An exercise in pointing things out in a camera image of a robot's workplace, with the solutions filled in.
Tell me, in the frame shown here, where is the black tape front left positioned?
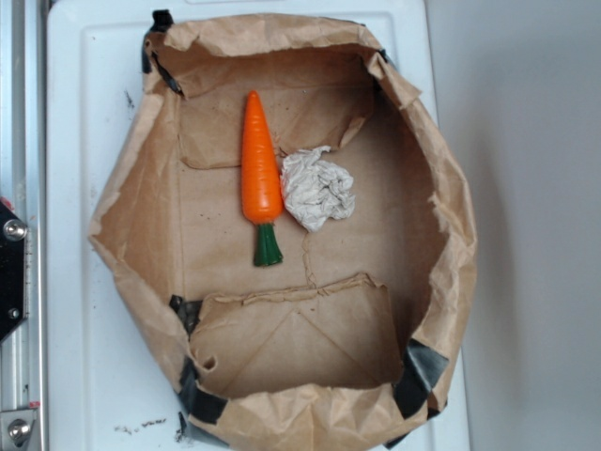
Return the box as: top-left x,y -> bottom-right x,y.
168,295 -> 230,449

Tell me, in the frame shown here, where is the aluminium frame rail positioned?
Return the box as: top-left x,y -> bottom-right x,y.
1,1 -> 49,450

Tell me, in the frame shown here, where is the black tape front right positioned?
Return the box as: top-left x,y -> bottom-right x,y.
393,338 -> 450,420

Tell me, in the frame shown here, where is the black tape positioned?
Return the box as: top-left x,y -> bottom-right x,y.
168,295 -> 230,449
393,338 -> 450,420
141,9 -> 184,97

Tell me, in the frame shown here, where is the black tape rear left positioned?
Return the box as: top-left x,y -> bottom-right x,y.
141,9 -> 184,97

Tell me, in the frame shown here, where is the orange plastic toy carrot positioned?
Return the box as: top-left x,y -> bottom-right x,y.
241,91 -> 284,267

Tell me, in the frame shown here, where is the brown paper bag tray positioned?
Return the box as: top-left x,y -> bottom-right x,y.
89,14 -> 477,450

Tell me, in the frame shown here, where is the black bracket plate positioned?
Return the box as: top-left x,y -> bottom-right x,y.
0,203 -> 28,342

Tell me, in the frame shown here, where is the white paper ball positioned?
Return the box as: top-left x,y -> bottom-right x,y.
281,146 -> 356,233

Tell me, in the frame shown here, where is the silver corner bracket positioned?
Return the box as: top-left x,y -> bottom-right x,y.
1,409 -> 40,451

